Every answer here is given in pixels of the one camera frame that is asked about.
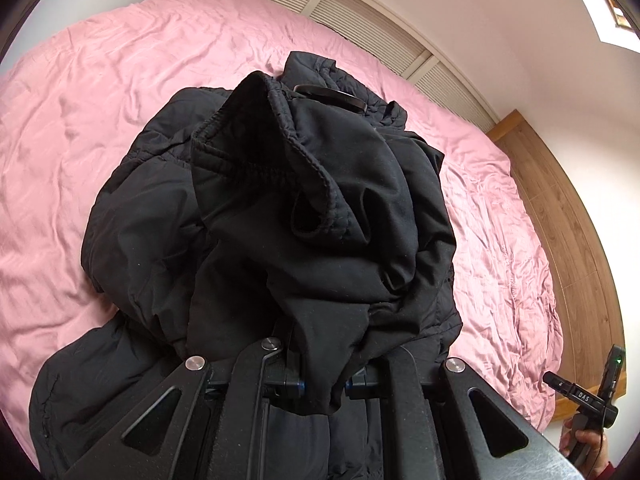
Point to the window frame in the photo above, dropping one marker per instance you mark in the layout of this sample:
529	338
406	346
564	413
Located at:
620	18

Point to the black puffer coat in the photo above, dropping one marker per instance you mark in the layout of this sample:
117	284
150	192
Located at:
298	207

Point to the right hand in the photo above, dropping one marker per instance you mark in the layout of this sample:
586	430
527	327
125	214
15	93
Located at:
596	464

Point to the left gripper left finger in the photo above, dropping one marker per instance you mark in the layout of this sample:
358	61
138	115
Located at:
207	420

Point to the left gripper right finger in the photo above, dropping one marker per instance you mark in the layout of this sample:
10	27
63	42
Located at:
458	427

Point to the white slatted headboard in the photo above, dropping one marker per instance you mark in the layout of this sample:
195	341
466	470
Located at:
403	50

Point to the wooden side bed board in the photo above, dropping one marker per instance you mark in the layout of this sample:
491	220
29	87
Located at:
583	284

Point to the pink bed duvet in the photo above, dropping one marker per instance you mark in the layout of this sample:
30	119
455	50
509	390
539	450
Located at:
72	108

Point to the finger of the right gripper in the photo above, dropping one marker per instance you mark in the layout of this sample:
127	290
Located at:
555	382

